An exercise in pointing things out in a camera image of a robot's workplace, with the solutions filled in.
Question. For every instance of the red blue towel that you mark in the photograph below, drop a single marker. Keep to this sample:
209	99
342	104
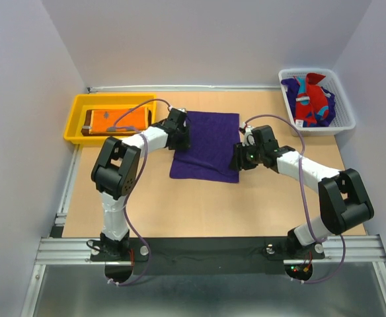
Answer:
311	104

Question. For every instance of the brown towel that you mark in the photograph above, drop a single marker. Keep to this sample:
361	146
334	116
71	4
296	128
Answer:
86	122

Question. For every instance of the orange towel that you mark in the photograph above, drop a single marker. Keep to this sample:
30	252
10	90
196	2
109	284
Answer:
120	119

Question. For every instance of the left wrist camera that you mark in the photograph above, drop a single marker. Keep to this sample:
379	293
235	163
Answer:
169	108

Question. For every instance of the aluminium frame rail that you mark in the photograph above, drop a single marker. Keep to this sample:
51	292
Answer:
74	251

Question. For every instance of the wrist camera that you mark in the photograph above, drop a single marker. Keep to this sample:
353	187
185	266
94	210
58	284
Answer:
169	108
246	131

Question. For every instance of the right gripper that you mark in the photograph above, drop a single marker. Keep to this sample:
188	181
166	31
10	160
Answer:
238	160

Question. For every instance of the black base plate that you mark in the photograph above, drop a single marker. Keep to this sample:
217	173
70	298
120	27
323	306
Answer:
130	259

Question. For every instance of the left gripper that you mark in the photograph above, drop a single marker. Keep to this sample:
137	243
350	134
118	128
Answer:
186	143

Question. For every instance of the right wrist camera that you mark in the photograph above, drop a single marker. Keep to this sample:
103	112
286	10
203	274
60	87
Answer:
246	131

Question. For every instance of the purple towel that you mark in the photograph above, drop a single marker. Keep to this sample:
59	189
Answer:
212	137
291	93

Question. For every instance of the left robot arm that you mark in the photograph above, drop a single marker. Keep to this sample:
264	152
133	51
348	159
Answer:
116	172

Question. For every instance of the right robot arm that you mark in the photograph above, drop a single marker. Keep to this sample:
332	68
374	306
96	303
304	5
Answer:
343	199

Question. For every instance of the yellow plastic tray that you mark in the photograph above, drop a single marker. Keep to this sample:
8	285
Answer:
108	115

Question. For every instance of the white plastic basket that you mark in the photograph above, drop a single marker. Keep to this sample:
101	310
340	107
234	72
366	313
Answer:
344	119

